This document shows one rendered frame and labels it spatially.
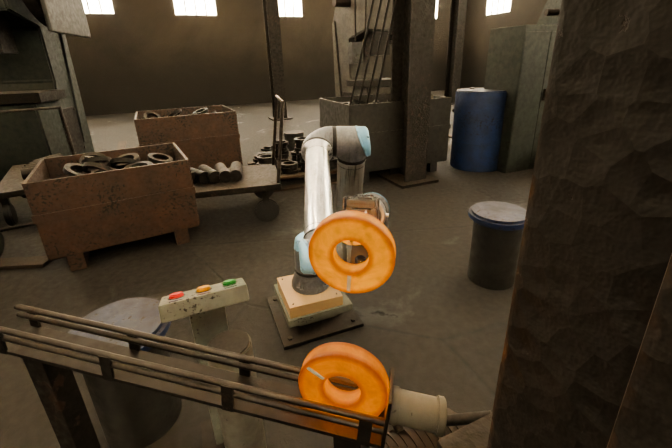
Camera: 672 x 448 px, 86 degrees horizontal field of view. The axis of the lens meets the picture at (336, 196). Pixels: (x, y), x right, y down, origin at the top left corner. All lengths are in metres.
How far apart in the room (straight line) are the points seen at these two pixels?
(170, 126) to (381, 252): 3.74
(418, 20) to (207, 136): 2.46
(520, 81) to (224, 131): 3.17
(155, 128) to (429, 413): 3.87
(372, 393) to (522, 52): 3.88
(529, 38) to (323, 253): 3.85
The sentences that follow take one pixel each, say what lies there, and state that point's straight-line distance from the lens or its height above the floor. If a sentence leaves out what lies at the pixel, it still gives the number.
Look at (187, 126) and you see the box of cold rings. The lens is 4.23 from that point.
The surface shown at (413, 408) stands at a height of 0.69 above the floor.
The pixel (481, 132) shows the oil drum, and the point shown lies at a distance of 4.28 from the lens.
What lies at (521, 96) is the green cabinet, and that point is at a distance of 4.32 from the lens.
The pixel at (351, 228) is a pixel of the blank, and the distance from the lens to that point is 0.61.
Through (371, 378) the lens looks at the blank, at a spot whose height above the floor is 0.74.
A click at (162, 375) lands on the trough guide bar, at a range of 0.80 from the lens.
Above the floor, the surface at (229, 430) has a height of 0.26.
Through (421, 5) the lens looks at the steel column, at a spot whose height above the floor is 1.67.
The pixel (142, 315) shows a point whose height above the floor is 0.43.
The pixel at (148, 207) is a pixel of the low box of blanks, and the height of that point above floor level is 0.33.
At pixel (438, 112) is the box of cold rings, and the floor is 0.67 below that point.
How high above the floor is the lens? 1.23
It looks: 20 degrees down
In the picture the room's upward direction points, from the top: 2 degrees counter-clockwise
